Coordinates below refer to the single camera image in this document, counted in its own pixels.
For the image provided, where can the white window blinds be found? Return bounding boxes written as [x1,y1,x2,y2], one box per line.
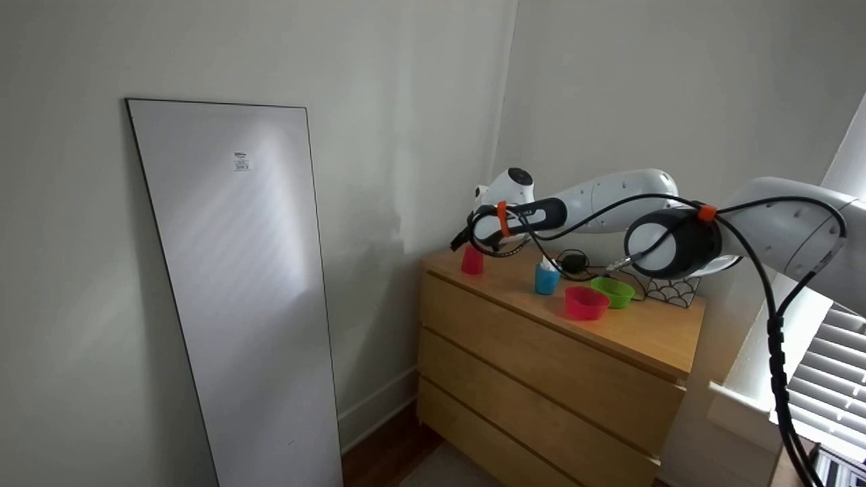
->
[784,306,866,462]

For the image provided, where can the green plastic bowl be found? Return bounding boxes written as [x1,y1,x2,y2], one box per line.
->
[590,275,636,309]

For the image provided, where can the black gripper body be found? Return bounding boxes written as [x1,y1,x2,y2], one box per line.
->
[449,207,504,252]

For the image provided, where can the red plastic bowl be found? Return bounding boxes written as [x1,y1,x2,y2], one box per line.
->
[562,287,608,321]

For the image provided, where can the scale pattern paper holder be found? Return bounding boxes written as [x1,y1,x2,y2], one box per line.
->
[646,279,698,309]

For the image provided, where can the large white board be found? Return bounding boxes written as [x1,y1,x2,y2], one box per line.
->
[127,96,342,487]

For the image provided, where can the blue plastic cup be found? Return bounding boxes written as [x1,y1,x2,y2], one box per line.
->
[533,260,561,294]

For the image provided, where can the wooden chest of drawers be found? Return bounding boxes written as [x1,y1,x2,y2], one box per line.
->
[418,252,705,487]

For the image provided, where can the pink plastic cup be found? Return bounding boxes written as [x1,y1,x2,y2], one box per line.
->
[460,247,484,275]

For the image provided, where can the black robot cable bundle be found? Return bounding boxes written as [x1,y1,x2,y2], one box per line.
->
[468,192,849,487]

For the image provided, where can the black cable with adapter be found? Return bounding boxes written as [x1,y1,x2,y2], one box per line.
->
[556,249,633,283]

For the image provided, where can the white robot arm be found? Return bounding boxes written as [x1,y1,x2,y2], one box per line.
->
[453,168,866,310]

